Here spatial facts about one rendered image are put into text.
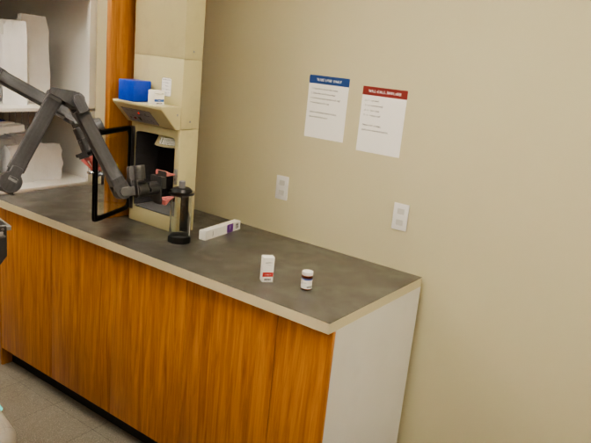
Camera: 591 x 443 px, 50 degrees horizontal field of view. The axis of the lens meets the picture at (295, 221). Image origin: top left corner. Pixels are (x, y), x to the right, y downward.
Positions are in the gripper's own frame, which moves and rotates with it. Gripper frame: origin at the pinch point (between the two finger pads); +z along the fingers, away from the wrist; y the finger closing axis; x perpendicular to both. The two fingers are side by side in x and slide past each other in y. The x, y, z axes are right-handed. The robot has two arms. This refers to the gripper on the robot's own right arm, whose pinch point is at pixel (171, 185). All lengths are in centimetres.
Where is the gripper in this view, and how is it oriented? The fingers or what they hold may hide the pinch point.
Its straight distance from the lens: 274.0
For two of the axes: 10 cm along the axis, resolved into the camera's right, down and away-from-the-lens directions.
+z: 5.9, -1.4, 8.0
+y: 0.9, -9.7, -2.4
